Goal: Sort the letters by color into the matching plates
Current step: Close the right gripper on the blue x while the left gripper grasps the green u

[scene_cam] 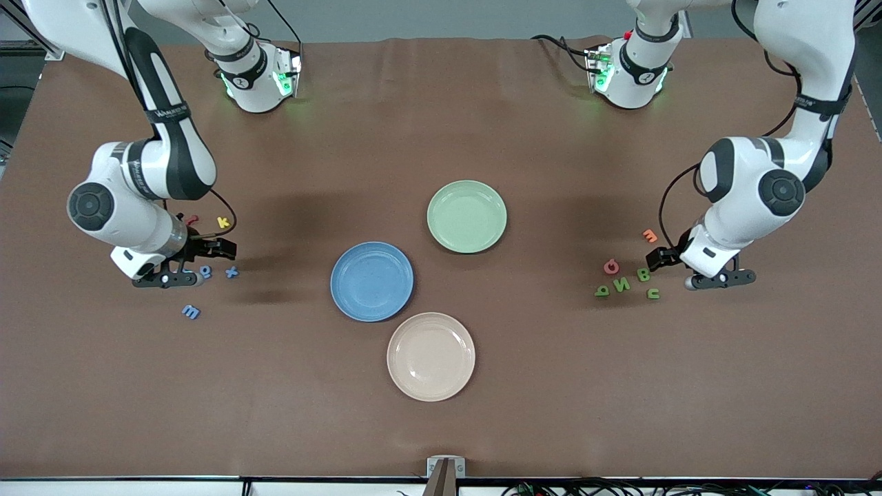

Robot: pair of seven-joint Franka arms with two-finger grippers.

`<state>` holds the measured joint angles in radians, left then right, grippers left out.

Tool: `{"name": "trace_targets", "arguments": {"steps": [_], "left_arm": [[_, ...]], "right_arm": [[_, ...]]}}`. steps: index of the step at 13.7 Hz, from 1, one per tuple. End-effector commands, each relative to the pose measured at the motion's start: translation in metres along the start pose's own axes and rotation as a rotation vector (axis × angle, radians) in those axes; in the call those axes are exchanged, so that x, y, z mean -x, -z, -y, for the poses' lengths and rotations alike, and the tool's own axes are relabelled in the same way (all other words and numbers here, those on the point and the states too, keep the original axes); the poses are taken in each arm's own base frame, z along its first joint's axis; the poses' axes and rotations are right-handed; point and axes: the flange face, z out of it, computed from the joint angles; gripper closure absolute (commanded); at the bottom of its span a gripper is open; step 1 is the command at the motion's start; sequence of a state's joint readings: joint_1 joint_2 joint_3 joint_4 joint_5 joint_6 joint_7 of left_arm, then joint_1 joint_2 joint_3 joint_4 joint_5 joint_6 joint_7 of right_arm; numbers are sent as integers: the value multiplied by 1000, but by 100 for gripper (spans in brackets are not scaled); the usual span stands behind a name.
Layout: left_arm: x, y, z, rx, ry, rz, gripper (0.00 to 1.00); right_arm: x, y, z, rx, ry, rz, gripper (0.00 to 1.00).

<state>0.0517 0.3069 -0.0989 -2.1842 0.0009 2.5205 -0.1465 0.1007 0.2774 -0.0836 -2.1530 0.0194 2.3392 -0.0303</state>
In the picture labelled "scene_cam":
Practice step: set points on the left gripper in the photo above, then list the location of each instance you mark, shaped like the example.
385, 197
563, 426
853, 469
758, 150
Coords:
670, 253

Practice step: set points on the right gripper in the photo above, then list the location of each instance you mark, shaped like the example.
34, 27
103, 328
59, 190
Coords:
198, 247

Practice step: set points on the green foam letter B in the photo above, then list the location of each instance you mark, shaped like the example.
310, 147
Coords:
643, 275

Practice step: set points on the green foam letter N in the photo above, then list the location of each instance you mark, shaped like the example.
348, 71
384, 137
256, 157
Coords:
622, 284

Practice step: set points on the blue foam letter m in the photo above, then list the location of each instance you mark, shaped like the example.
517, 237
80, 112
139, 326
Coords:
191, 312

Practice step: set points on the green foam letter q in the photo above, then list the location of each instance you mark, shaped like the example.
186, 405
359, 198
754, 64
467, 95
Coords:
601, 292

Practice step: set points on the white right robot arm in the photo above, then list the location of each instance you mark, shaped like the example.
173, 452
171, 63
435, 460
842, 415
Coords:
172, 151

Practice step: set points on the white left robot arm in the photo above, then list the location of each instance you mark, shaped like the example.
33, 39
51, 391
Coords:
806, 41

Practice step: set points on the orange foam letter m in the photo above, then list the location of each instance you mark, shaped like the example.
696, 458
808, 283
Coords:
650, 236

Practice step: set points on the pink foam letter Q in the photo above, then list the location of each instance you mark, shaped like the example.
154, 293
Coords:
606, 269

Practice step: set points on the blue plate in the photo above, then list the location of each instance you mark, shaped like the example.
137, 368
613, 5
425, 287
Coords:
372, 282

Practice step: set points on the brown table cover mat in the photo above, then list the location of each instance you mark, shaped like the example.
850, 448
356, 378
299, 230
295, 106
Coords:
275, 413

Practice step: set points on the green plate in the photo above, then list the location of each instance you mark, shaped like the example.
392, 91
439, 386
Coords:
466, 216

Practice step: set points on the beige pink plate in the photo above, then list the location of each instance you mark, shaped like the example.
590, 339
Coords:
431, 357

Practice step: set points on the white table front rail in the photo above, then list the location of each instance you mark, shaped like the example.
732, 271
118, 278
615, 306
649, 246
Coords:
138, 489

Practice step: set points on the grey aluminium frame post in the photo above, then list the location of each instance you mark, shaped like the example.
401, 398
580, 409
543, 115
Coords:
52, 52
869, 10

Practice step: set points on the grey metal bracket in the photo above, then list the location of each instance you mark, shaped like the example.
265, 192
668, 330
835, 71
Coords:
435, 465

